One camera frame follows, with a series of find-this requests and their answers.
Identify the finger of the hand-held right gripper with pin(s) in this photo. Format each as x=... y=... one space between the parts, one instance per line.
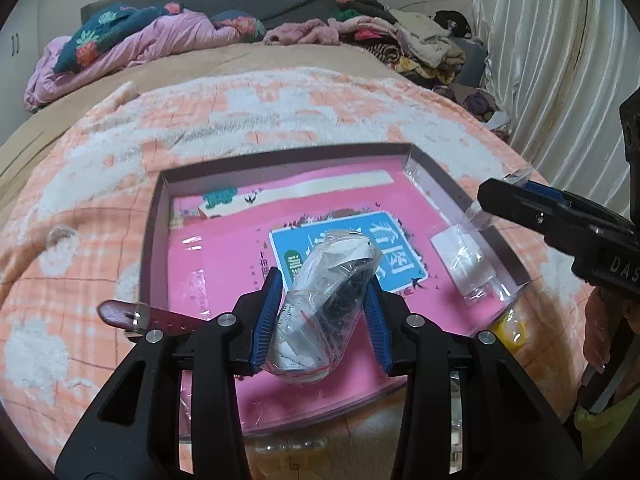
x=520 y=205
x=545 y=191

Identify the cardboard box with pink lining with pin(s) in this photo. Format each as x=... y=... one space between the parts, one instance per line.
x=225 y=260

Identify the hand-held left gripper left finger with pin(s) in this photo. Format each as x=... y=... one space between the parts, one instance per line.
x=265 y=310

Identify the tan bedsheet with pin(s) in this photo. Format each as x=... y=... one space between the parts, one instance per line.
x=310 y=57

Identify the small clear bag white card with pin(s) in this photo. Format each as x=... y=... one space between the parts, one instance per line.
x=460 y=255

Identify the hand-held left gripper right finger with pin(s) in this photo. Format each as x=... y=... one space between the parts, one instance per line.
x=375 y=320

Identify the peach plaid fleece blanket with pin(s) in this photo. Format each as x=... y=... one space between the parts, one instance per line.
x=100 y=210

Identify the yellow-green garment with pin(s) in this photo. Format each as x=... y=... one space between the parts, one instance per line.
x=605 y=430

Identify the pile of clothes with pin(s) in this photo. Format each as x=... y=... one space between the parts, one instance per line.
x=415 y=40

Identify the person's right hand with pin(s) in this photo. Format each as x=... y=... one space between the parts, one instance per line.
x=600 y=330

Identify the pink floral quilt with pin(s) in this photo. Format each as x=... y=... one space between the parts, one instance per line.
x=165 y=35

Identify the white curtain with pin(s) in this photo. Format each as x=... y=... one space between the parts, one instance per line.
x=550 y=85

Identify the pink fuzzy garment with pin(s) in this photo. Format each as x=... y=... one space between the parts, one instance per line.
x=305 y=32

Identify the white wardrobe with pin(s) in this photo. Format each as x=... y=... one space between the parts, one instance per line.
x=20 y=45

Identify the grey cushion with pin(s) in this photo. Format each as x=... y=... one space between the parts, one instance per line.
x=472 y=62

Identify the clear bag of dark jewelry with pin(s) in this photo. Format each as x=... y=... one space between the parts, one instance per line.
x=320 y=280

